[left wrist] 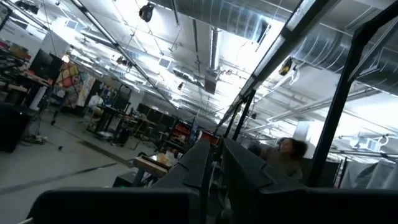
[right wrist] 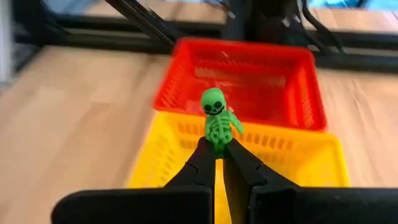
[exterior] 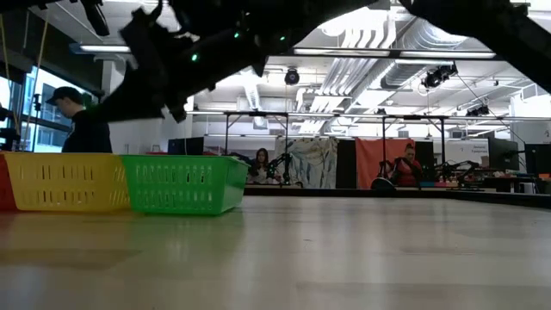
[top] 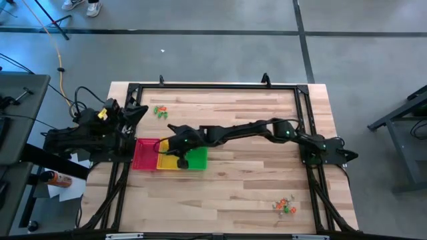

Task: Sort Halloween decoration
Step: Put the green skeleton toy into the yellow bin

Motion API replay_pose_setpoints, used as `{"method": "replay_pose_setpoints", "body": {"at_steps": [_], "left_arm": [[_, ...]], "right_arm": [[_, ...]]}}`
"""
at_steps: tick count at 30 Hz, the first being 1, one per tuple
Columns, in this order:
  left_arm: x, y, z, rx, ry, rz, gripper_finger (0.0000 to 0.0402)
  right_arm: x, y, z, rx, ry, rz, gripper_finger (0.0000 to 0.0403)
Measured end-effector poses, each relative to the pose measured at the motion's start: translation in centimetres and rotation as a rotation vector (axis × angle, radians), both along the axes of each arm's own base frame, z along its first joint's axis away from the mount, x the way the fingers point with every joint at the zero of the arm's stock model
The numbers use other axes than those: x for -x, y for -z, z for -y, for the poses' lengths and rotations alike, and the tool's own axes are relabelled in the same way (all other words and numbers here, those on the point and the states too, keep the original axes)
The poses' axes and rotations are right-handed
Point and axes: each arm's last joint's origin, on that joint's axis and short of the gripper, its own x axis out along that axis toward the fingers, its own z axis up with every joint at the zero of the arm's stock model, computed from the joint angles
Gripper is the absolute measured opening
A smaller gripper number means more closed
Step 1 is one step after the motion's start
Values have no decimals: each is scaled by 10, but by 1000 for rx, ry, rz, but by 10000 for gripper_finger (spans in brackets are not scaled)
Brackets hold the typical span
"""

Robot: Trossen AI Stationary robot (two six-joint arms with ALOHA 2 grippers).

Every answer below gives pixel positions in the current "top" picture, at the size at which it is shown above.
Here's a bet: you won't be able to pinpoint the yellow extension cable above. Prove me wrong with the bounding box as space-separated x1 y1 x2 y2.
20 0 76 113

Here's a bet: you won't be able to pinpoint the orange spray can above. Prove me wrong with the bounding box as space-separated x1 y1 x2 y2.
39 169 73 188

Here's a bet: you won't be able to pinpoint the black floor cable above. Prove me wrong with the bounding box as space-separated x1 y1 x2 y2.
0 52 84 113

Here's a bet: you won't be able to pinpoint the red plastic basket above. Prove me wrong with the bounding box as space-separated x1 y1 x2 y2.
132 138 161 171

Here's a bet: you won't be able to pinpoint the green plastic basket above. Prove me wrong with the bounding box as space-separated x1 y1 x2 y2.
185 146 208 171

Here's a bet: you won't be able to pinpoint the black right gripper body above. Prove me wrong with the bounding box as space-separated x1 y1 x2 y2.
166 128 207 169

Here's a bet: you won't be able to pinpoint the grey side table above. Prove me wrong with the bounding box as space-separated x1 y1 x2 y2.
0 72 51 236

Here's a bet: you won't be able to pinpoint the black aluminium table frame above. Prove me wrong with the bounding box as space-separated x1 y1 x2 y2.
79 81 360 234

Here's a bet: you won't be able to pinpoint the black tripod stand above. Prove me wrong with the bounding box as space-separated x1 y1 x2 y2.
33 0 73 41

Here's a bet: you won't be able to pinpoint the yellow plastic basket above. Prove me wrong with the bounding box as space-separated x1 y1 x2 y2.
156 139 183 171

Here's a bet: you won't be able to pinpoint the grey rolling table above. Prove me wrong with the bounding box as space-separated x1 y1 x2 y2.
366 85 427 194

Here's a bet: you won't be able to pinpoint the black metal beam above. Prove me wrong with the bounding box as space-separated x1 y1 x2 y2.
19 142 91 181

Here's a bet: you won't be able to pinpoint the silver metal bracket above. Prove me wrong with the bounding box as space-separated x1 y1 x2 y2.
105 233 145 240
292 234 330 240

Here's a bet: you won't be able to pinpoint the white paper sheets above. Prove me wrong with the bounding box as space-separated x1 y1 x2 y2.
46 152 91 203

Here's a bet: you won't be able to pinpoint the person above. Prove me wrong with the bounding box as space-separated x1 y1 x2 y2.
61 0 103 18

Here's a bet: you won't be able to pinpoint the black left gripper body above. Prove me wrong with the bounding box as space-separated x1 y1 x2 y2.
105 98 129 137

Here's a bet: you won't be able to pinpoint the black clamp tool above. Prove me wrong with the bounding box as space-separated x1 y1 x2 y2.
0 86 35 110

